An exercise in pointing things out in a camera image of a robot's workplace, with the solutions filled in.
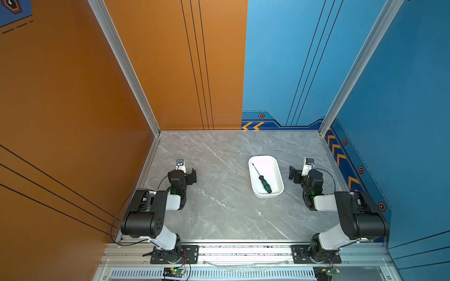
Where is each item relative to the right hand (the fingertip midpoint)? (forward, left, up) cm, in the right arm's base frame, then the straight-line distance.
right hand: (300, 167), depth 94 cm
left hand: (0, +63, 0) cm, 63 cm away
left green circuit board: (-46, +61, -7) cm, 77 cm away
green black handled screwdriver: (-7, +20, -4) cm, 22 cm away
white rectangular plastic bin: (+3, +16, -5) cm, 17 cm away
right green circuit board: (-46, -1, -8) cm, 47 cm away
